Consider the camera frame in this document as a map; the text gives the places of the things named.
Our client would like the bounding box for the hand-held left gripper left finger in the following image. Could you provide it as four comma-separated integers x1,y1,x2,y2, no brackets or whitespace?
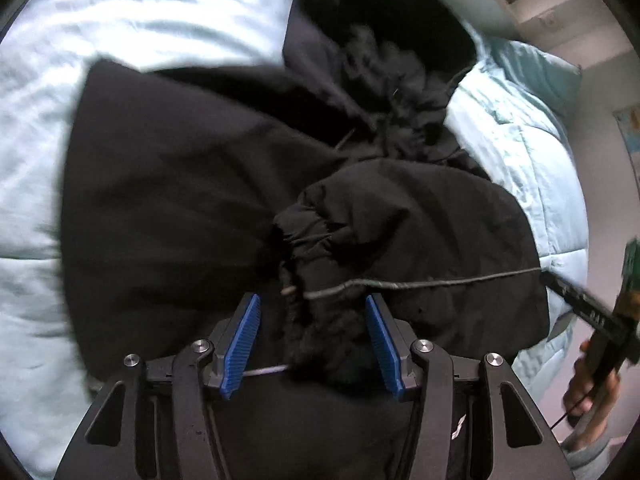
52,292,263,480

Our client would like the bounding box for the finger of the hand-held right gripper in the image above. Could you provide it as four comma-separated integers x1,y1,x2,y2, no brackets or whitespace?
539,270,627,337

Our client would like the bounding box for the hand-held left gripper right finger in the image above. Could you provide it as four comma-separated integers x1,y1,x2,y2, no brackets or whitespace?
365,292,576,480

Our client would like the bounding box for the black hoodie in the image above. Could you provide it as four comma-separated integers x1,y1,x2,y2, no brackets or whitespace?
60,0,551,480

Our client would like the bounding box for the person's right forearm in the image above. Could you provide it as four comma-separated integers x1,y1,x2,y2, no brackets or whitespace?
560,422,628,480

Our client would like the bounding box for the person's right hand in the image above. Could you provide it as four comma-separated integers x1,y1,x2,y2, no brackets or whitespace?
562,339,622,433

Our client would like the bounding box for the light blue comforter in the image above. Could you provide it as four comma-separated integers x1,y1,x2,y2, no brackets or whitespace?
0,0,592,480

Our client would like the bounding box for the wall poster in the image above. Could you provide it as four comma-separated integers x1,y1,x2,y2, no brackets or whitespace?
614,105,640,188

